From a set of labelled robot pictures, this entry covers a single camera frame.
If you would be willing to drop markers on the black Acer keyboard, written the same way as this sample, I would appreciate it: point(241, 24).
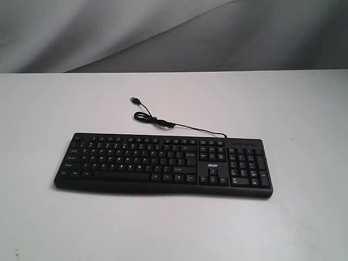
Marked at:
point(160, 164)

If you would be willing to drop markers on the grey backdrop cloth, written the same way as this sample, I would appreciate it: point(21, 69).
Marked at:
point(172, 36)

